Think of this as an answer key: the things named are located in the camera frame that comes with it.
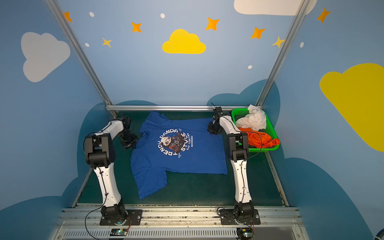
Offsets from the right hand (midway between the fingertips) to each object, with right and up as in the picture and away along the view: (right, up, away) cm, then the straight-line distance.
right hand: (212, 130), depth 109 cm
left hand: (-52, -10, -8) cm, 54 cm away
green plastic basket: (+40, 0, -6) cm, 40 cm away
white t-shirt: (+31, +7, -5) cm, 32 cm away
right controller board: (+11, -49, -39) cm, 63 cm away
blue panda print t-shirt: (-34, -10, -7) cm, 37 cm away
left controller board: (-50, -49, -38) cm, 80 cm away
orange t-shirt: (+29, -6, -14) cm, 33 cm away
